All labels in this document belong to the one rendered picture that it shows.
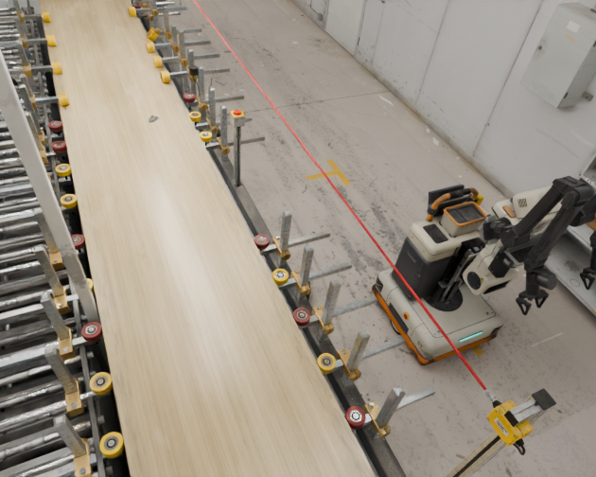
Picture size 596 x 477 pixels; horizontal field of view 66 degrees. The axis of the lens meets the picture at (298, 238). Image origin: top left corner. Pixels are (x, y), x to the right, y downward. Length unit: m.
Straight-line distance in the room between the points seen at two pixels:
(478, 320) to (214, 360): 1.83
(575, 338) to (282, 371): 2.48
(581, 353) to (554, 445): 0.78
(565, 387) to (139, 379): 2.68
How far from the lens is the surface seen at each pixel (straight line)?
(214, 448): 1.83
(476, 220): 2.81
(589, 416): 3.56
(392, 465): 2.10
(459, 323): 3.12
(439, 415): 3.08
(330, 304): 2.02
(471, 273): 2.75
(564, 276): 4.03
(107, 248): 2.42
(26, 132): 1.59
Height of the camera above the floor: 2.63
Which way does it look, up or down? 46 degrees down
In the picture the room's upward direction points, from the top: 8 degrees clockwise
